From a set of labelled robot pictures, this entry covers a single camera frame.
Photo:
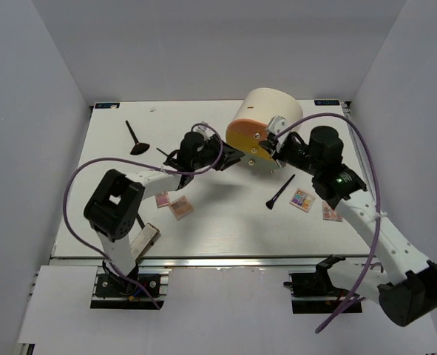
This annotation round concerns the grey-green bottom drawer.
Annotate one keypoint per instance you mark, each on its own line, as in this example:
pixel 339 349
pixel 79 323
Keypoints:
pixel 255 164

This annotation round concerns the black fan powder brush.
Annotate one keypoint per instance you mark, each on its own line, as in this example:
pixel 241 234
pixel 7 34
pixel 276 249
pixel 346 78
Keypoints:
pixel 139 147

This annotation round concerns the peach top drawer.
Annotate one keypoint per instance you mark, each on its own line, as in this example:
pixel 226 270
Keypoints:
pixel 248 128

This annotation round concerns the pink blush palette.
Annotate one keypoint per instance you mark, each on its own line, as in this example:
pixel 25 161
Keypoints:
pixel 162 200

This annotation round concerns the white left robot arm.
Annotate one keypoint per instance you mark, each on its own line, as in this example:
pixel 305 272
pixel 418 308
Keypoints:
pixel 113 207

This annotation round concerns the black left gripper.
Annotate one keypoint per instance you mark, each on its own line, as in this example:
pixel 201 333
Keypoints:
pixel 231 156

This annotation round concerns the brown eyeshadow palette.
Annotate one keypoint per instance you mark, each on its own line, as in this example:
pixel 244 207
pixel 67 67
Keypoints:
pixel 181 207

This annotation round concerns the yellow drawer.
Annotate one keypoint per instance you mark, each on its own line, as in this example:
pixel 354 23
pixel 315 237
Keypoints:
pixel 247 145

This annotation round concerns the blue logo sticker right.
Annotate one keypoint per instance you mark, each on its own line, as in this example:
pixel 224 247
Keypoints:
pixel 326 102

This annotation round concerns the colourful glitter eyeshadow palette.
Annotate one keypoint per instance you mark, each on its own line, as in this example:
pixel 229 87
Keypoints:
pixel 302 200

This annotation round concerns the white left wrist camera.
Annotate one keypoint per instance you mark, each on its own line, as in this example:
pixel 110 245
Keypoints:
pixel 202 128

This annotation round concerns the black small makeup brush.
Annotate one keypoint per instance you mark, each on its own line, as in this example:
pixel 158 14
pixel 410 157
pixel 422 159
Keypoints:
pixel 270 203

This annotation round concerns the blue logo sticker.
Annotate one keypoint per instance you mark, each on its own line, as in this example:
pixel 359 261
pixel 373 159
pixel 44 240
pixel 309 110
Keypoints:
pixel 107 105
pixel 326 102

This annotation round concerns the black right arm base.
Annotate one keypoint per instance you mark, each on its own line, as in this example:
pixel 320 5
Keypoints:
pixel 312 292

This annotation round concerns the cream round drawer organizer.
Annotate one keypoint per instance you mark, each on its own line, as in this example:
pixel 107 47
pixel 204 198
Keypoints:
pixel 262 104

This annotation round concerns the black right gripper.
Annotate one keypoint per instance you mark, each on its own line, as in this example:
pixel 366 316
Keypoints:
pixel 278 154

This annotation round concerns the silver rectangular makeup case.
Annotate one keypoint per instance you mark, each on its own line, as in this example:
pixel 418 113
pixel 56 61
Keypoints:
pixel 143 240

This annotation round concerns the blue logo sticker left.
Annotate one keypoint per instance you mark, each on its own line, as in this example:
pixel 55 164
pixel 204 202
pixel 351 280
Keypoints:
pixel 107 105

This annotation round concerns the thin black eyeliner brush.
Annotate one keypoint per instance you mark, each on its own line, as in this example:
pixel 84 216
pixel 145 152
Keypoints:
pixel 162 152

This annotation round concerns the nude nine-pan eyeshadow palette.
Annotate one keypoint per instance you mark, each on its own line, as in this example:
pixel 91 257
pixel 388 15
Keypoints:
pixel 329 214

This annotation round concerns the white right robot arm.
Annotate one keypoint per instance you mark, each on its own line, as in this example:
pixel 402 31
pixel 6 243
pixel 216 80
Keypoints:
pixel 407 290

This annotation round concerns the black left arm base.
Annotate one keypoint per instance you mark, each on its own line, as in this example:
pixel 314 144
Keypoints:
pixel 112 292

